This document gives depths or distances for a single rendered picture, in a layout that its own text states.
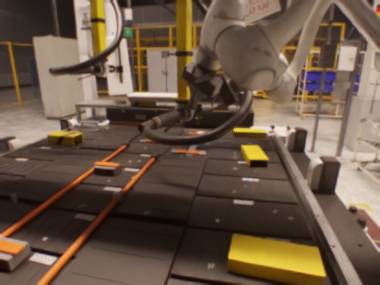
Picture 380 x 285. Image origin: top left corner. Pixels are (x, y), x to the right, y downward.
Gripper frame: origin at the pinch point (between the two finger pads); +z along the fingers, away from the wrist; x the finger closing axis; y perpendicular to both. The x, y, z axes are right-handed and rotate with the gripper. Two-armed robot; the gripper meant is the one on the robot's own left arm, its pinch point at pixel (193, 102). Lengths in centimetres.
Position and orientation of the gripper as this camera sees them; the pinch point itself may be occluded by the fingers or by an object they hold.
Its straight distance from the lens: 89.7
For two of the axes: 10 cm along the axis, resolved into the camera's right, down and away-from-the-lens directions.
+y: 5.7, -5.2, 6.4
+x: -7.8, -5.9, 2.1
